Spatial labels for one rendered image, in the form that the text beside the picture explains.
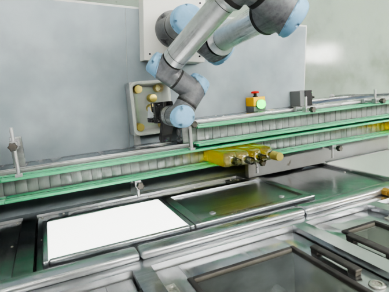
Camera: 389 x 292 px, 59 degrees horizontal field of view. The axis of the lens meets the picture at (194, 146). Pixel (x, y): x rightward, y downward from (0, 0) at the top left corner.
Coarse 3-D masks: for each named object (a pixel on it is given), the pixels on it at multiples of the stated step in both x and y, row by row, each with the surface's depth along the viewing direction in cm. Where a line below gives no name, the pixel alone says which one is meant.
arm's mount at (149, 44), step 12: (144, 0) 139; (156, 0) 141; (168, 0) 142; (180, 0) 144; (192, 0) 146; (204, 0) 147; (144, 12) 140; (156, 12) 141; (144, 24) 140; (144, 36) 141; (156, 36) 143; (144, 48) 142; (156, 48) 143; (144, 60) 145; (192, 60) 149
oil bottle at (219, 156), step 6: (210, 150) 144; (216, 150) 142; (222, 150) 141; (204, 156) 150; (210, 156) 145; (216, 156) 139; (222, 156) 134; (228, 156) 133; (234, 156) 134; (216, 162) 140; (222, 162) 135; (228, 162) 133
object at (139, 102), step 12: (132, 84) 139; (144, 84) 143; (132, 96) 140; (144, 96) 149; (168, 96) 146; (132, 108) 140; (144, 108) 150; (144, 120) 150; (144, 132) 144; (156, 132) 146
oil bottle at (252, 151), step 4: (240, 148) 144; (244, 148) 142; (248, 148) 141; (252, 148) 140; (256, 148) 140; (248, 152) 138; (252, 152) 137; (256, 152) 137; (260, 152) 138; (252, 156) 137; (256, 160) 138
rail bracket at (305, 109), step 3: (306, 99) 161; (306, 102) 161; (306, 105) 161; (294, 108) 168; (297, 108) 167; (300, 108) 164; (303, 108) 162; (306, 108) 160; (309, 108) 159; (312, 108) 157; (315, 108) 157; (294, 111) 168; (297, 111) 167; (303, 111) 162; (306, 111) 161; (309, 111) 161; (312, 111) 157
